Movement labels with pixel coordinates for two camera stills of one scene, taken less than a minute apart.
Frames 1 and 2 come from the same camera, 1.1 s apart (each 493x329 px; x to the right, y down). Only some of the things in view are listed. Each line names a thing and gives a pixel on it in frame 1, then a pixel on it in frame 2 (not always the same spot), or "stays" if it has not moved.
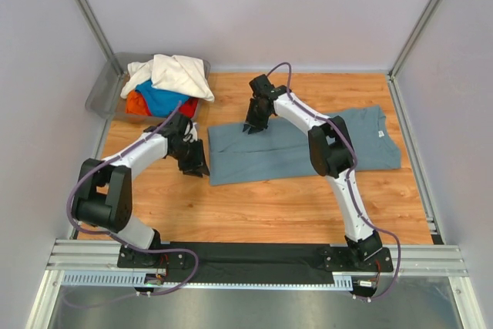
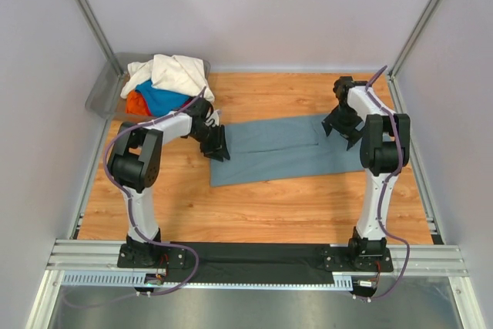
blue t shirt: x=160 y=102 stays
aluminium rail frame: x=102 y=256 stays
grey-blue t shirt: x=283 y=149 stays
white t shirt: x=179 y=73 stays
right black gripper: x=252 y=121 to x=332 y=122
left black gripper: x=196 y=166 to x=218 y=149
